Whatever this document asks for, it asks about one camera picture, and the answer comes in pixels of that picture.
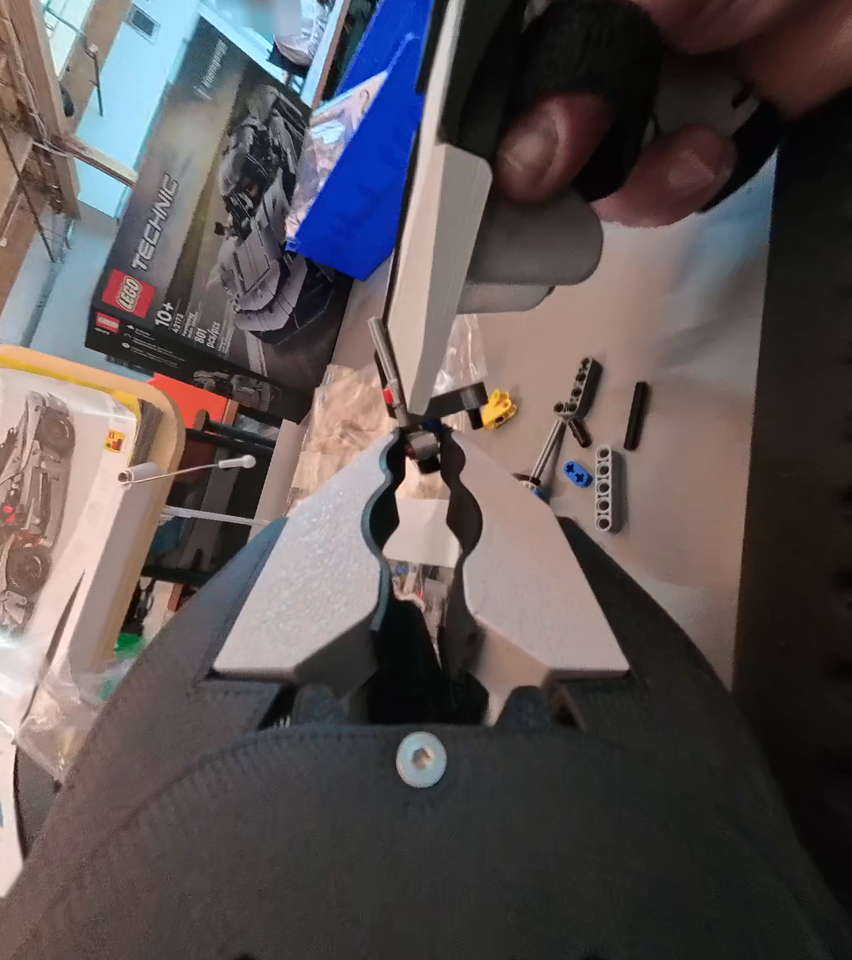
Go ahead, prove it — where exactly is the clear lego bag orange piece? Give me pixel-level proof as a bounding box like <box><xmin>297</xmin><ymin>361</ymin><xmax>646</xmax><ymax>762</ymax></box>
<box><xmin>294</xmin><ymin>315</ymin><xmax>490</xmax><ymax>519</ymax></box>

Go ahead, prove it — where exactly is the clear lego parts bag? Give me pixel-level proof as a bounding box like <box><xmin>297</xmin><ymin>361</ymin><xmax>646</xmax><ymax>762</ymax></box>
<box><xmin>17</xmin><ymin>652</ymin><xmax>134</xmax><ymax>785</ymax></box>

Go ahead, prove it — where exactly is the long black lego axle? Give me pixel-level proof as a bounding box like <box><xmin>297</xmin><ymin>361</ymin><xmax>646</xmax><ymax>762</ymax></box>
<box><xmin>623</xmin><ymin>381</ymin><xmax>652</xmax><ymax>453</ymax></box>

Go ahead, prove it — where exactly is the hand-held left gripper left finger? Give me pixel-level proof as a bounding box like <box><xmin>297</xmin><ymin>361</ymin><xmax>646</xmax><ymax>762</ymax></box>
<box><xmin>212</xmin><ymin>433</ymin><xmax>406</xmax><ymax>710</ymax></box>

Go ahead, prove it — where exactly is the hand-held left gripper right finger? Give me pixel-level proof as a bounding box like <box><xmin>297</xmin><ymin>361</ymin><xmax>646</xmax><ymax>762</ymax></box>
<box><xmin>437</xmin><ymin>429</ymin><xmax>631</xmax><ymax>727</ymax></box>

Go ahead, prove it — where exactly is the person's right hand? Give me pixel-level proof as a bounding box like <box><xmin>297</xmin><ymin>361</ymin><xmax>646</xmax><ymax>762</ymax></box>
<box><xmin>497</xmin><ymin>0</ymin><xmax>852</xmax><ymax>228</ymax></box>

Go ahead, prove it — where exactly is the orange box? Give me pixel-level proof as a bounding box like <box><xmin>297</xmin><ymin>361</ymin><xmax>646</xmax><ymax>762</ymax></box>
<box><xmin>148</xmin><ymin>372</ymin><xmax>239</xmax><ymax>429</ymax></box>

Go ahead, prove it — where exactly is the dark grey lego beam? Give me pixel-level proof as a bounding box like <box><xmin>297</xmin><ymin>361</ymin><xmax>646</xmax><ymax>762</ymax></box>
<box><xmin>553</xmin><ymin>357</ymin><xmax>604</xmax><ymax>418</ymax></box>

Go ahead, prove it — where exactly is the yellow and black lego assembly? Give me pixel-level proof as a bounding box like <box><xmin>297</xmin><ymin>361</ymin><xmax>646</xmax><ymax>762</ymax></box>
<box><xmin>367</xmin><ymin>315</ymin><xmax>523</xmax><ymax>477</ymax></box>

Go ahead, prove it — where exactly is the tall clear lego bag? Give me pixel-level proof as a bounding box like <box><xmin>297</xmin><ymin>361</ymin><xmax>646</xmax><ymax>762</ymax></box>
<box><xmin>287</xmin><ymin>71</ymin><xmax>389</xmax><ymax>241</ymax></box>

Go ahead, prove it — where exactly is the grey lego axle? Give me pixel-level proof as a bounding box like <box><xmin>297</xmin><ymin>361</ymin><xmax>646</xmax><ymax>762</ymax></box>
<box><xmin>529</xmin><ymin>416</ymin><xmax>569</xmax><ymax>485</ymax></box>

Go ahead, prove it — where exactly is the light grey lego beam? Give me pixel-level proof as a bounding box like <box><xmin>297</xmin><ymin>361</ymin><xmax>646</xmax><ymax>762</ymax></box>
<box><xmin>594</xmin><ymin>444</ymin><xmax>625</xmax><ymax>535</ymax></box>

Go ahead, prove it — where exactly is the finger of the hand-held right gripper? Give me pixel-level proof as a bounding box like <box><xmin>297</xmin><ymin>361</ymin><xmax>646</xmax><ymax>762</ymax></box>
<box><xmin>387</xmin><ymin>0</ymin><xmax>494</xmax><ymax>411</ymax></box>

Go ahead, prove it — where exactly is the blue plastic bin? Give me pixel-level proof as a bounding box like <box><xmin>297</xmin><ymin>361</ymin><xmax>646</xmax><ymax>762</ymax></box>
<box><xmin>283</xmin><ymin>0</ymin><xmax>442</xmax><ymax>282</ymax></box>

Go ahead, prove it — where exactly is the instruction booklet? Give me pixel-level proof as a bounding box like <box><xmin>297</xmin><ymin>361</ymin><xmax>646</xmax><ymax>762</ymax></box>
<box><xmin>0</xmin><ymin>352</ymin><xmax>142</xmax><ymax>897</ymax></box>

